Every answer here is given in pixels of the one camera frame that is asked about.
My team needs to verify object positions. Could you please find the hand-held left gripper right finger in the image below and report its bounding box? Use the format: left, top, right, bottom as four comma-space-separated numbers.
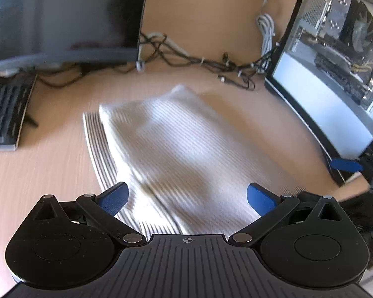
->
228, 183, 352, 247

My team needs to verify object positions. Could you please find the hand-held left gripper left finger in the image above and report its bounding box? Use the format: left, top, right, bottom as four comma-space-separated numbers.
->
26, 182, 146, 246

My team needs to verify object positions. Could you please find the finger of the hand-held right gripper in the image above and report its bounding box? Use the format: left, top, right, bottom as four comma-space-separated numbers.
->
329, 158, 365, 173

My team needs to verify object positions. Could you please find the striped beige garment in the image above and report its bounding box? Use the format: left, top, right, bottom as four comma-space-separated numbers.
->
82, 84, 306, 235

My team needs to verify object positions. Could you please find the white glass-sided computer case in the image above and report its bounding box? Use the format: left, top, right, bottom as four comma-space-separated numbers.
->
264, 0, 373, 188

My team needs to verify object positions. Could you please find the black computer keyboard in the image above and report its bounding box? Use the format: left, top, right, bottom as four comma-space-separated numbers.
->
0, 74, 39, 152

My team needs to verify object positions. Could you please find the black curved computer monitor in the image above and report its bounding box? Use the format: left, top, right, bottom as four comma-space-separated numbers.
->
0, 0, 151, 75

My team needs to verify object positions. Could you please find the black cable tangle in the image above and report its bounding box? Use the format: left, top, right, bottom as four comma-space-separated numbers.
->
139, 32, 276, 91

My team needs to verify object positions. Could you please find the white cable bundle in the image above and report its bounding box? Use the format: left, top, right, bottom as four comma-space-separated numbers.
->
255, 13, 278, 57

